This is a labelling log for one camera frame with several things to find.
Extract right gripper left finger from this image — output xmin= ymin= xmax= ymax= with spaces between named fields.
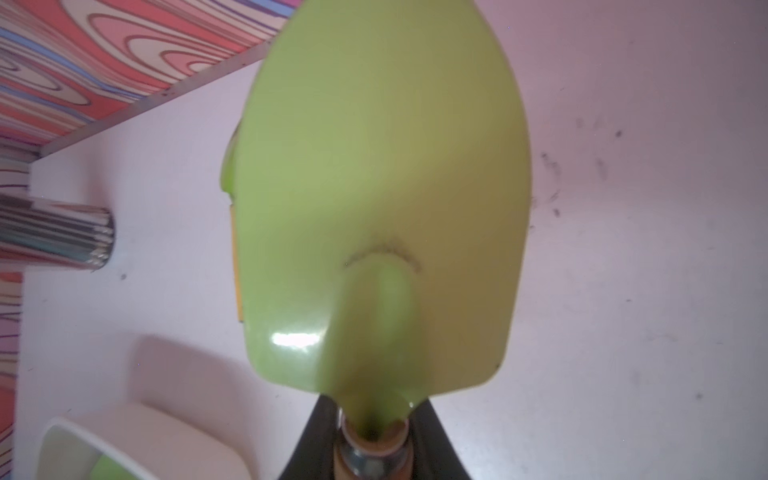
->
xmin=278 ymin=395 xmax=339 ymax=480

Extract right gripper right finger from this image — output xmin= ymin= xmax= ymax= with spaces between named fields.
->
xmin=409 ymin=400 xmax=471 ymax=480

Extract green shovel wooden handle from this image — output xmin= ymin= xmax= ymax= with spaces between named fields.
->
xmin=234 ymin=1 xmax=531 ymax=479

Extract green shovel yellow handle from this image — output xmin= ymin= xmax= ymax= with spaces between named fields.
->
xmin=219 ymin=125 xmax=244 ymax=323

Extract white storage tray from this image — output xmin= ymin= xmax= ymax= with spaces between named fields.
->
xmin=35 ymin=403 xmax=250 ymax=479

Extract metal pen cup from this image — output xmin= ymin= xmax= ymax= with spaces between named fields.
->
xmin=1 ymin=193 xmax=116 ymax=272

